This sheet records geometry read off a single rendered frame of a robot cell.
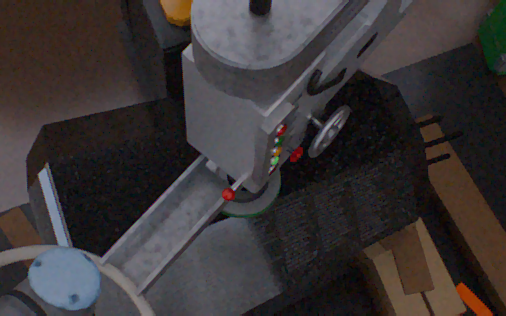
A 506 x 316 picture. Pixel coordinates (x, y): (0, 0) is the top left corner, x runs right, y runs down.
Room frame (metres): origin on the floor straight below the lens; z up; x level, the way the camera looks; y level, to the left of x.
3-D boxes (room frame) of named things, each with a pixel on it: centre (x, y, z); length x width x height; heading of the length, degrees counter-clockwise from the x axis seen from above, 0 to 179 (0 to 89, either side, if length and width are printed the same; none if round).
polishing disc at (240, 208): (0.78, 0.02, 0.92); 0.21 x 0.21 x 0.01
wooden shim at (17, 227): (0.78, 0.83, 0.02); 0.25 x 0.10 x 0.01; 44
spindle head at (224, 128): (0.85, -0.02, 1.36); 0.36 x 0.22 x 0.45; 147
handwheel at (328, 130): (0.82, -0.14, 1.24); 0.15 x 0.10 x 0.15; 147
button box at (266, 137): (0.66, -0.04, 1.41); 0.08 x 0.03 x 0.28; 147
